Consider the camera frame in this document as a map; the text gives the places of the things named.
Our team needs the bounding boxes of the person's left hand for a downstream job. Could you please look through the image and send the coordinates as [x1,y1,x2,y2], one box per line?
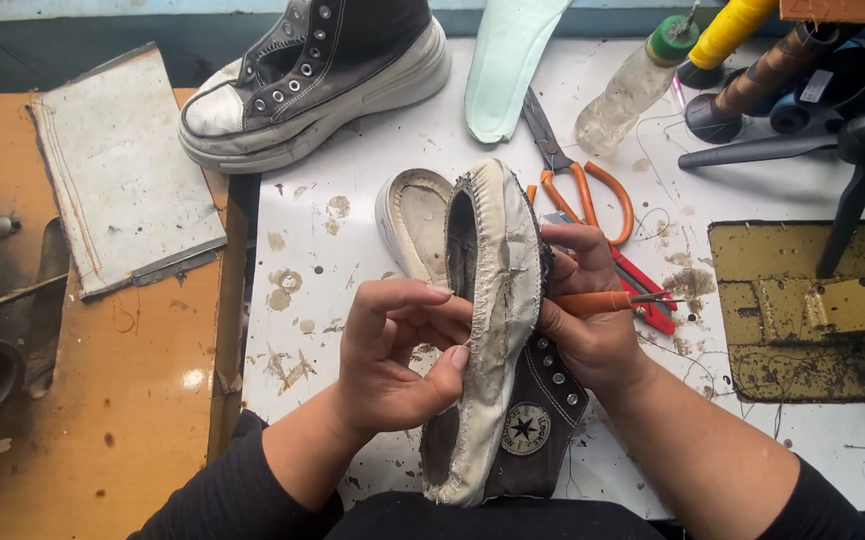
[333,280,475,447]

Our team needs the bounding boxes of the person's right hand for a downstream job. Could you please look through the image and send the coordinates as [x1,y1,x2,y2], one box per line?
[537,222,655,393]

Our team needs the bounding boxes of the orange-handled awl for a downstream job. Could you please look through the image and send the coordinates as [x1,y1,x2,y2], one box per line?
[552,290,686,317]

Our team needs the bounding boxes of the black canvas sneaker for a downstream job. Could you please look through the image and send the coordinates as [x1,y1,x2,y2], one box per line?
[418,156,591,510]

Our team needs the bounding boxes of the red utility knife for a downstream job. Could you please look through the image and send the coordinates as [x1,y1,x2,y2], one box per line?
[541,210,678,337]

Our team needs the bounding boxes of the detached white rubber sole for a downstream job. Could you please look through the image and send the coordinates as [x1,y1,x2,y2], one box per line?
[374,168,456,287]

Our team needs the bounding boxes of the person's black shirt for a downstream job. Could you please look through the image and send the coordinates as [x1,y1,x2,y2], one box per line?
[325,490,667,540]

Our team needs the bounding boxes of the yellow metal sewing machine plate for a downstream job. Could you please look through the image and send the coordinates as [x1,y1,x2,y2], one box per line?
[707,216,865,406]

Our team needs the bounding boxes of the clear bottle with green cap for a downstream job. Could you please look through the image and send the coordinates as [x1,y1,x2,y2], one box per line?
[574,3,702,158]

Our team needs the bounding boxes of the mint green insole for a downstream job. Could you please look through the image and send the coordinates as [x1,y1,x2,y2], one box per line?
[464,0,575,145]

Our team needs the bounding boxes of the black high-top platform sneaker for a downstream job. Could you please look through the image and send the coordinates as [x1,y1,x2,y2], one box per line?
[177,0,453,176]

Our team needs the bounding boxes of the brown thread spool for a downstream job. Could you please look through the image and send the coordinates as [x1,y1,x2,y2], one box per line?
[684,21,865,146]

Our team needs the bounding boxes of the black tripod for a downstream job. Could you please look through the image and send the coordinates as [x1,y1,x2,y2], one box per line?
[677,108,865,281]

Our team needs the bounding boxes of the grey stitched board piece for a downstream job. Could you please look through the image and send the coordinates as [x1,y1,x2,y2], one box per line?
[26,41,229,302]

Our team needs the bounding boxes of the yellow thread spool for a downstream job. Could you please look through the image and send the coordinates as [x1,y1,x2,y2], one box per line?
[675,0,780,92]

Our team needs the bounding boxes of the blue thread spool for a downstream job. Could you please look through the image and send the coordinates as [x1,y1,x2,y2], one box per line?
[768,45,865,137]

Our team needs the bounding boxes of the thin metal rod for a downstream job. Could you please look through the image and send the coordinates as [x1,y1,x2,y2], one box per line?
[0,272,70,325]

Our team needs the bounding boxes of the brown leather piece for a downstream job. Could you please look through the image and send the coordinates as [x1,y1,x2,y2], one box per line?
[779,0,865,30]

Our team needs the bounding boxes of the orange-handled scissors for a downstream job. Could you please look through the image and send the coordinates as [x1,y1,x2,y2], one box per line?
[520,85,636,249]

